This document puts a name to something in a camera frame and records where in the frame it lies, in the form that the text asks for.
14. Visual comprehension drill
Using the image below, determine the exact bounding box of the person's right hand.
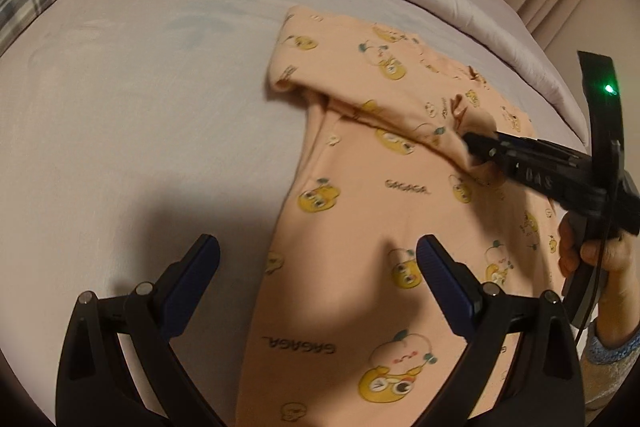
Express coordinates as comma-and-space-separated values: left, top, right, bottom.
556, 215, 640, 348

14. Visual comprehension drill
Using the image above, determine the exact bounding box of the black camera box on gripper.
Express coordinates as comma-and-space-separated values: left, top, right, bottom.
577, 51, 624, 188

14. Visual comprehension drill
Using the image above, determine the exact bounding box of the white fleece right sleeve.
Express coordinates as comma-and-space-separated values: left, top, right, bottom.
580, 321, 639, 426

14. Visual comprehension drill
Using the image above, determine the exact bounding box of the peach cartoon print garment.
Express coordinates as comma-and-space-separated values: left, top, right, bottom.
236, 6, 561, 426

